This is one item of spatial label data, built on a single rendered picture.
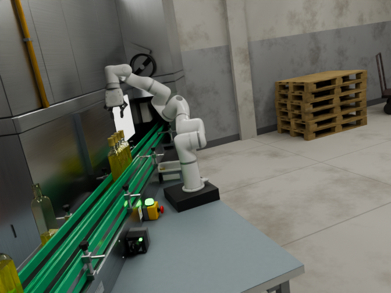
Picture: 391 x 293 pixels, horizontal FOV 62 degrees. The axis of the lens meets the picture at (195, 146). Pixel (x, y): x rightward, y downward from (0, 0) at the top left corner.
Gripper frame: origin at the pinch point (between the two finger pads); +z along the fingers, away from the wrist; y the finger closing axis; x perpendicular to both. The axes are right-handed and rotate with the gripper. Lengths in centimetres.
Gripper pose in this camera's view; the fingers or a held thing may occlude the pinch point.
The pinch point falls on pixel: (117, 115)
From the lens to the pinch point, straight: 196.1
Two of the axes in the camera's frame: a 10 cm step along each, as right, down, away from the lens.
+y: 9.9, -1.3, -1.1
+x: 1.0, -0.2, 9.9
